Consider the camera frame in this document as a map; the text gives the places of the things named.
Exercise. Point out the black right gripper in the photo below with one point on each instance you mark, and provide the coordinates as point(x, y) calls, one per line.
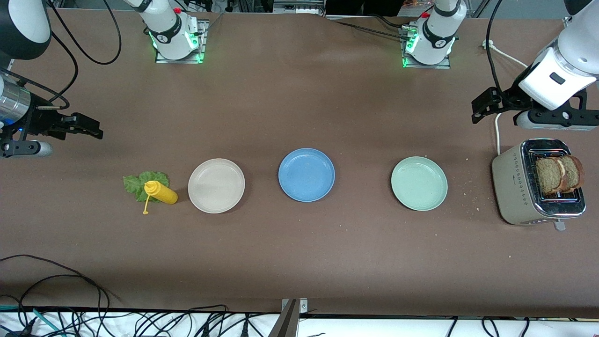
point(41, 122)

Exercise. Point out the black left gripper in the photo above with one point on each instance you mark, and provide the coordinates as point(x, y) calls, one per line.
point(508, 100)

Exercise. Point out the green lettuce leaf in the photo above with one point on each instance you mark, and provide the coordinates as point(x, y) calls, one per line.
point(133, 183)

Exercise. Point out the brown bread slice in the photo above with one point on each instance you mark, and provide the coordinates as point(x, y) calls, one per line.
point(575, 171)
point(548, 177)

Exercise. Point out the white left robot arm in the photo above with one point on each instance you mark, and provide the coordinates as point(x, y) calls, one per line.
point(435, 52)

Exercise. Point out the green round plate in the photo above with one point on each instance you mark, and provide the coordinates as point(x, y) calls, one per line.
point(419, 183)

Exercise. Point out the beige round plate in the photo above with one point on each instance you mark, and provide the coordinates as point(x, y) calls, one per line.
point(216, 186)

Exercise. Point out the blue round plate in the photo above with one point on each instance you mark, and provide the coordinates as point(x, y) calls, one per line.
point(306, 175)

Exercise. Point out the beige chrome toaster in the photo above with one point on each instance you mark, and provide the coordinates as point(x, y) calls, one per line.
point(514, 187)

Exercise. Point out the yellow mustard squeeze bottle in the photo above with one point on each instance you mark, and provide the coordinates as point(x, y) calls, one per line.
point(164, 193)

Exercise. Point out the grey power strip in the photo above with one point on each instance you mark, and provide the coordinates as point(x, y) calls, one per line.
point(285, 7)

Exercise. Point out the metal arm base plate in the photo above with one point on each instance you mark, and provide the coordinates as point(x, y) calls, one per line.
point(428, 66)
point(204, 35)

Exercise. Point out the grey metal table bracket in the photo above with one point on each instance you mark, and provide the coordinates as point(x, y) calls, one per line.
point(285, 323)

